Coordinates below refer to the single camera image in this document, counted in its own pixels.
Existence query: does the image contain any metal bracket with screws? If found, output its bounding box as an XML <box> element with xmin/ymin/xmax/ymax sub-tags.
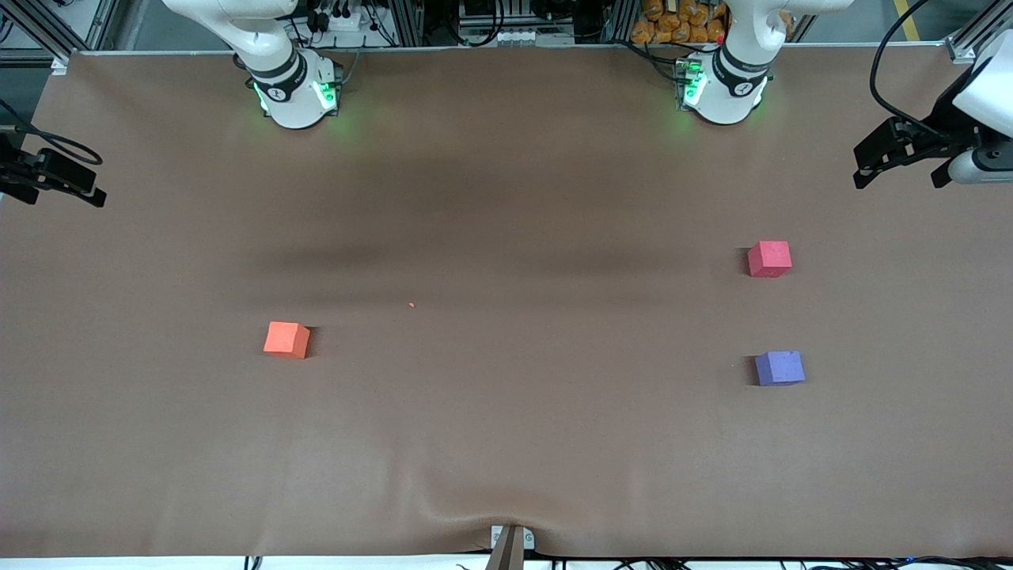
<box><xmin>490</xmin><ymin>524</ymin><xmax>536</xmax><ymax>553</ymax></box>

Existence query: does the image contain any aluminium frame profile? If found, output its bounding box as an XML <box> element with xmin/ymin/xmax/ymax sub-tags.
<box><xmin>0</xmin><ymin>0</ymin><xmax>76</xmax><ymax>66</ymax></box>
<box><xmin>946</xmin><ymin>0</ymin><xmax>1013</xmax><ymax>64</ymax></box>

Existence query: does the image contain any purple foam block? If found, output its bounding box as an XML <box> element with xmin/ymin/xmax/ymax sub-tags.
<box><xmin>754</xmin><ymin>350</ymin><xmax>806</xmax><ymax>387</ymax></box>

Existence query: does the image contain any red foam block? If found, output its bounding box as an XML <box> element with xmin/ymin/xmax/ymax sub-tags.
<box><xmin>747</xmin><ymin>241</ymin><xmax>792</xmax><ymax>279</ymax></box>

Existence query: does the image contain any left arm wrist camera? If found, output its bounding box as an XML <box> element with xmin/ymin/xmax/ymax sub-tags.
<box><xmin>950</xmin><ymin>149</ymin><xmax>1013</xmax><ymax>185</ymax></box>

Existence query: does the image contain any pile of orange snacks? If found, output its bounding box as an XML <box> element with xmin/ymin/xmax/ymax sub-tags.
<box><xmin>631</xmin><ymin>0</ymin><xmax>729</xmax><ymax>45</ymax></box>

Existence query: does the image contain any brown wooden bar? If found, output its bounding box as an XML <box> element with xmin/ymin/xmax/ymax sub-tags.
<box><xmin>484</xmin><ymin>526</ymin><xmax>525</xmax><ymax>570</ymax></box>

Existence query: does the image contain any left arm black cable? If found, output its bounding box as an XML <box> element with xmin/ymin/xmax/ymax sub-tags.
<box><xmin>869</xmin><ymin>0</ymin><xmax>954</xmax><ymax>143</ymax></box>

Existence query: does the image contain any white terminal strip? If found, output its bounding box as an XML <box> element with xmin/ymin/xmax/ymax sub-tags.
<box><xmin>457</xmin><ymin>28</ymin><xmax>575</xmax><ymax>47</ymax></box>

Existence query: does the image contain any orange foam block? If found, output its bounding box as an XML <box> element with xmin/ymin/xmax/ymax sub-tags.
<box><xmin>264</xmin><ymin>321</ymin><xmax>311</xmax><ymax>359</ymax></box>

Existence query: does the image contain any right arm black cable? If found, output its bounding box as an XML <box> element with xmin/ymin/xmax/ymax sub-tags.
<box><xmin>0</xmin><ymin>97</ymin><xmax>105</xmax><ymax>167</ymax></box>

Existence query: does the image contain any brown table mat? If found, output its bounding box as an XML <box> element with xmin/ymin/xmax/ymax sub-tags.
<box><xmin>0</xmin><ymin>46</ymin><xmax>1013</xmax><ymax>559</ymax></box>

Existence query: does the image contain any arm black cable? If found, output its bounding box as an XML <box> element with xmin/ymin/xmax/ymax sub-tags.
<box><xmin>869</xmin><ymin>0</ymin><xmax>954</xmax><ymax>143</ymax></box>
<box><xmin>0</xmin><ymin>97</ymin><xmax>105</xmax><ymax>167</ymax></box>

